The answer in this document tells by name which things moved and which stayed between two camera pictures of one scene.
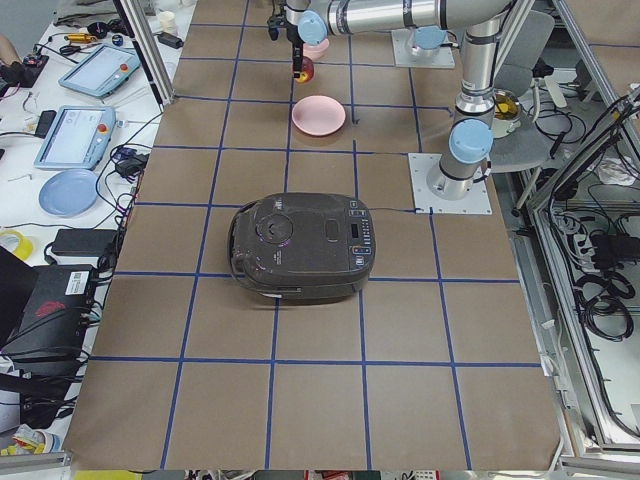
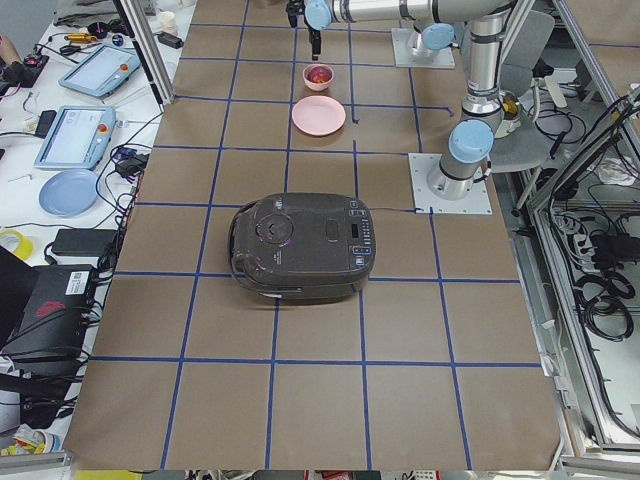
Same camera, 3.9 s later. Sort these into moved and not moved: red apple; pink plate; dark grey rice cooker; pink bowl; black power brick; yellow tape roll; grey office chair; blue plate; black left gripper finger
Moved: black left gripper finger; pink bowl; red apple
Not moved: grey office chair; dark grey rice cooker; blue plate; black power brick; pink plate; yellow tape roll
